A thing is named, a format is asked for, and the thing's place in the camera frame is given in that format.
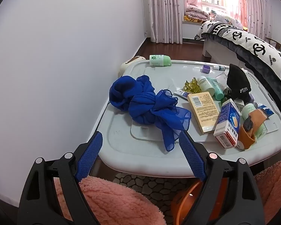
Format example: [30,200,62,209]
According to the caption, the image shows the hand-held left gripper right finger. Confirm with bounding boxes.
[179,131,265,225]

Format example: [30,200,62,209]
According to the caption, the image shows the blue packet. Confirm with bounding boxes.
[256,104,274,120]

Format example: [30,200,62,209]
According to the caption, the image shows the light green bottle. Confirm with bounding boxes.
[242,103,267,139]

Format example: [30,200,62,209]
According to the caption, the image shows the gold ribbon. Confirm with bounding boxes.
[183,78,202,94]

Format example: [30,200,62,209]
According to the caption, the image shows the yellow box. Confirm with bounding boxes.
[187,92,220,135]

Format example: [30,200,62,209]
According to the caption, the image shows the black cloth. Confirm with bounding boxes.
[221,64,254,102]

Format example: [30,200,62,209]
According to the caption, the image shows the white bed frame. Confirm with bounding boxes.
[203,37,249,68]

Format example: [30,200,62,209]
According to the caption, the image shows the folded pink quilts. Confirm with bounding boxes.
[184,4,210,21]

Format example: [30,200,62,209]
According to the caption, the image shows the black and white printed blanket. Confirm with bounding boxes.
[194,20,281,92]

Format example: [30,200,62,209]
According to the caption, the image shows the white plastic storage bin lid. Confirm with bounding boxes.
[97,60,281,177]

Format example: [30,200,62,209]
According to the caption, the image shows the orange plastic bin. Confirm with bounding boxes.
[171,177,227,225]

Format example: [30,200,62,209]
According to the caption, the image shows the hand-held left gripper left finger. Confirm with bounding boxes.
[17,131,103,225]

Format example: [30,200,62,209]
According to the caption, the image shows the blue sheer scarf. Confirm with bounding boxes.
[109,75,192,152]

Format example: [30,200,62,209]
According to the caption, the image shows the white toothpaste tube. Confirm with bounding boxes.
[174,89,190,101]

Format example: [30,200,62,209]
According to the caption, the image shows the stone pattern mat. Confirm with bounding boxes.
[112,172,195,216]

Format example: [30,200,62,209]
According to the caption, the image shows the green and white bottle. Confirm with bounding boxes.
[149,55,172,67]

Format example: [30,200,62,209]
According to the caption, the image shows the white bottle green label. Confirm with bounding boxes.
[197,76,215,96]

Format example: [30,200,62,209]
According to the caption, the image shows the orange cloth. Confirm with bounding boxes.
[236,109,268,150]

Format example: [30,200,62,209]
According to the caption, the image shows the blue and white carton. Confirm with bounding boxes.
[213,98,241,149]

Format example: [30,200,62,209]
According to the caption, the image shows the wooden chair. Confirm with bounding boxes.
[266,37,281,51]

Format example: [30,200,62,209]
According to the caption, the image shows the pink fleece clothing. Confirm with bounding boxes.
[54,156,281,225]

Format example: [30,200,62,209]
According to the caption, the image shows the teal bottle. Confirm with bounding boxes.
[206,77,224,101]

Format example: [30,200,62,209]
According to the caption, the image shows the pile of pillows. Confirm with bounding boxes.
[209,9,244,29]

